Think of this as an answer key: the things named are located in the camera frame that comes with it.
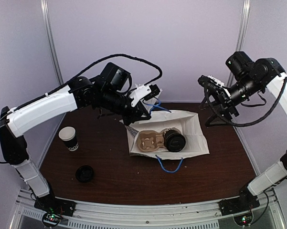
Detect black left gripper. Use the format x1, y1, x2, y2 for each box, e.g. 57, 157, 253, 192
99, 87, 151, 126

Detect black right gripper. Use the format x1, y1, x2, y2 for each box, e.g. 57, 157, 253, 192
199, 73, 263, 127

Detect brown cardboard cup carrier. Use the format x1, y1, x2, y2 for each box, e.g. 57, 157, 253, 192
137, 130, 165, 152

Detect blue checkered paper bag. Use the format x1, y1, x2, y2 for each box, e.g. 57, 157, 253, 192
126, 98, 210, 164

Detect black paper cups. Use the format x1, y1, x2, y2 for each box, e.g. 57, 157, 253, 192
58, 126, 79, 151

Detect black plastic cup lid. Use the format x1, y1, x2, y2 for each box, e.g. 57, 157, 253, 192
164, 134, 186, 152

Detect black paper coffee cup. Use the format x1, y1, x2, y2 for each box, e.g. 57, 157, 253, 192
163, 128, 180, 144

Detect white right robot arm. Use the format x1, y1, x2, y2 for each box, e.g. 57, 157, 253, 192
198, 52, 287, 211

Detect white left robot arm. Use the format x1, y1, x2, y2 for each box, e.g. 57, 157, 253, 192
0, 76, 152, 212

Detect remaining black lids stack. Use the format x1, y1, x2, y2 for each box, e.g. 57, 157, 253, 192
75, 165, 94, 183

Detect white right camera bracket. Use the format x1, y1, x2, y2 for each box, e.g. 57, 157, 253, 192
207, 75, 231, 97

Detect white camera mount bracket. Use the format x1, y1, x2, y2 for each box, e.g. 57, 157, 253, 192
128, 84, 162, 107

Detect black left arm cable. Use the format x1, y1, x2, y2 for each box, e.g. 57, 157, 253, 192
0, 53, 163, 165

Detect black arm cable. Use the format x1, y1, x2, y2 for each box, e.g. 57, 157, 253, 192
200, 76, 287, 127
0, 53, 163, 165

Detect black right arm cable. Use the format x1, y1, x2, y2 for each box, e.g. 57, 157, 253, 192
200, 76, 287, 127

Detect right aluminium frame post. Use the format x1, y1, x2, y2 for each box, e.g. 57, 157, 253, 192
226, 0, 251, 86

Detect aluminium frame post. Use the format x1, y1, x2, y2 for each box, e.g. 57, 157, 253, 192
226, 0, 251, 86
40, 0, 64, 85

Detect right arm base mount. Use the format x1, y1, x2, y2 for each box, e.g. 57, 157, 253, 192
218, 197, 260, 227

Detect aluminium front rail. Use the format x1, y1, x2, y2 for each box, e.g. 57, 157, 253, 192
11, 188, 286, 229

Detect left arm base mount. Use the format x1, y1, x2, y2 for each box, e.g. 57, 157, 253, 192
34, 198, 76, 228

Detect left aluminium frame post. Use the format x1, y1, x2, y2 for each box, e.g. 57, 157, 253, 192
40, 0, 64, 85

